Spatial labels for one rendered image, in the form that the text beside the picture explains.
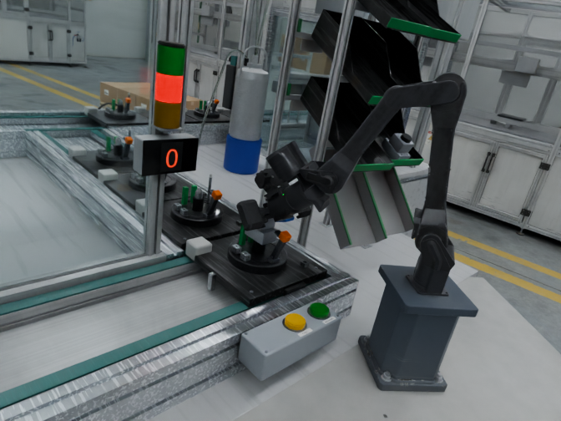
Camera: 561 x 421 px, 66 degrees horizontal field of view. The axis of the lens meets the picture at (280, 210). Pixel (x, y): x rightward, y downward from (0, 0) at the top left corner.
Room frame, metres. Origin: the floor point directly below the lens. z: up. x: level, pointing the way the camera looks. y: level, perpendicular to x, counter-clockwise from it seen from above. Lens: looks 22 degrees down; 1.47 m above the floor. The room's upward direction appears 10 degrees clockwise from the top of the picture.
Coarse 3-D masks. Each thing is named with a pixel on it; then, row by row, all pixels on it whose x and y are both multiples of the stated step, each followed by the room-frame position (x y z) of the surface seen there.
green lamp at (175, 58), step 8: (160, 48) 0.82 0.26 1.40; (168, 48) 0.82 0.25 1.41; (176, 48) 0.82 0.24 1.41; (184, 48) 0.85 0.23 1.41; (160, 56) 0.82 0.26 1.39; (168, 56) 0.82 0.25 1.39; (176, 56) 0.82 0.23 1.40; (160, 64) 0.82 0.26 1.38; (168, 64) 0.82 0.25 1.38; (176, 64) 0.82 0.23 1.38; (160, 72) 0.82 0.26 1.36; (168, 72) 0.82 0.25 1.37; (176, 72) 0.82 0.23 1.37
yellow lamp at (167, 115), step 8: (160, 104) 0.82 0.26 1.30; (168, 104) 0.82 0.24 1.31; (176, 104) 0.83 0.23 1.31; (160, 112) 0.82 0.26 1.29; (168, 112) 0.82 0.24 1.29; (176, 112) 0.83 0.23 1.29; (160, 120) 0.82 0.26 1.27; (168, 120) 0.82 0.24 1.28; (176, 120) 0.83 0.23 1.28; (168, 128) 0.82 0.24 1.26; (176, 128) 0.83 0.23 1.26
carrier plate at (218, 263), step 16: (224, 240) 0.96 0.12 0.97; (208, 256) 0.87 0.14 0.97; (224, 256) 0.88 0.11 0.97; (288, 256) 0.94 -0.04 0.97; (304, 256) 0.95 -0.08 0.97; (208, 272) 0.83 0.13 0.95; (224, 272) 0.81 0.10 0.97; (240, 272) 0.83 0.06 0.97; (288, 272) 0.86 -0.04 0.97; (304, 272) 0.87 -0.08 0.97; (320, 272) 0.89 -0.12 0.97; (240, 288) 0.76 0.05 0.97; (256, 288) 0.77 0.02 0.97; (272, 288) 0.79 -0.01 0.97
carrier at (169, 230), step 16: (192, 192) 1.11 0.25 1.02; (208, 192) 1.13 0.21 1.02; (176, 208) 1.04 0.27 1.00; (192, 208) 1.07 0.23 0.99; (224, 208) 1.16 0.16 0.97; (176, 224) 1.00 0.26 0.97; (192, 224) 1.00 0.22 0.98; (208, 224) 1.02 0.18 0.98; (224, 224) 1.05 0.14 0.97; (176, 240) 0.92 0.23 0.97; (208, 240) 0.96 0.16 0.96
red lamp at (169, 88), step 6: (156, 78) 0.83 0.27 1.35; (162, 78) 0.82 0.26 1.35; (168, 78) 0.82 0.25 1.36; (174, 78) 0.82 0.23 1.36; (180, 78) 0.83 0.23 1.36; (156, 84) 0.83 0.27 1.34; (162, 84) 0.82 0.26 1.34; (168, 84) 0.82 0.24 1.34; (174, 84) 0.82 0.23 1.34; (180, 84) 0.83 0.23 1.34; (156, 90) 0.82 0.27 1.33; (162, 90) 0.82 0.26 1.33; (168, 90) 0.82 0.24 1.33; (174, 90) 0.82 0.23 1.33; (180, 90) 0.84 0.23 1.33; (156, 96) 0.82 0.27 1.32; (162, 96) 0.82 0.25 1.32; (168, 96) 0.82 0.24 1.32; (174, 96) 0.82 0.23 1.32; (180, 96) 0.84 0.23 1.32; (168, 102) 0.82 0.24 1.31; (174, 102) 0.82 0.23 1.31
